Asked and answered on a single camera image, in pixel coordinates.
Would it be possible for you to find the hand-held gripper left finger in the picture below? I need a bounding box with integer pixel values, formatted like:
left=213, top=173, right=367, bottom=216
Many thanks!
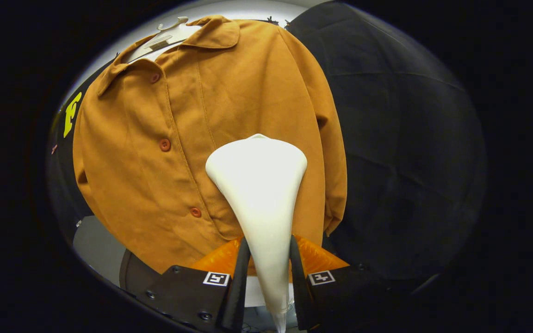
left=143, top=236, right=252, bottom=333

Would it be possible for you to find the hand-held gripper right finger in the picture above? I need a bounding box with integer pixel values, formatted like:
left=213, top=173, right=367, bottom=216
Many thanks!
left=289, top=234, right=408, bottom=332

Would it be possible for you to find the white clothes hanger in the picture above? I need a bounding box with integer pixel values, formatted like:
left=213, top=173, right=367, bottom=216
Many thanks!
left=125, top=16, right=202, bottom=63

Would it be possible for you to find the brown button-up shirt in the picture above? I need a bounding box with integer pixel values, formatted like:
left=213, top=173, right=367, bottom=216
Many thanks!
left=72, top=15, right=348, bottom=275

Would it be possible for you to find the white garment steamer head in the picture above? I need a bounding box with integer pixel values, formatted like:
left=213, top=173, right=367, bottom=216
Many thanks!
left=205, top=133, right=308, bottom=321

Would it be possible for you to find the black backdrop cloth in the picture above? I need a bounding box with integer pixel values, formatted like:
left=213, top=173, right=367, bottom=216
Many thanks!
left=47, top=1, right=487, bottom=284

